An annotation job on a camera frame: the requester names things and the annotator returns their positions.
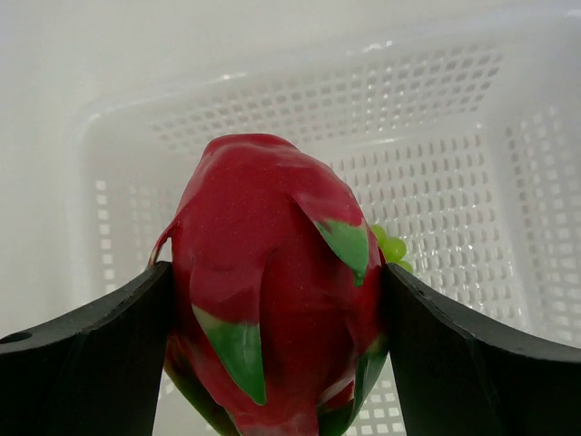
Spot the white perforated plastic basket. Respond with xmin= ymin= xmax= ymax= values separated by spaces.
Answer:
xmin=63 ymin=13 xmax=581 ymax=436

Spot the red fake food piece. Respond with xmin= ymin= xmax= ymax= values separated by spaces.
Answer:
xmin=149 ymin=134 xmax=388 ymax=435

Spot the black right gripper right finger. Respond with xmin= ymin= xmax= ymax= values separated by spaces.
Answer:
xmin=383 ymin=263 xmax=580 ymax=435

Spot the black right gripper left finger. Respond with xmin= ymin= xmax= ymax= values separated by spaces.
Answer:
xmin=1 ymin=262 xmax=173 ymax=435

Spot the green fake grapes bunch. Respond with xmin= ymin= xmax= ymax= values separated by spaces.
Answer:
xmin=371 ymin=224 xmax=413 ymax=273

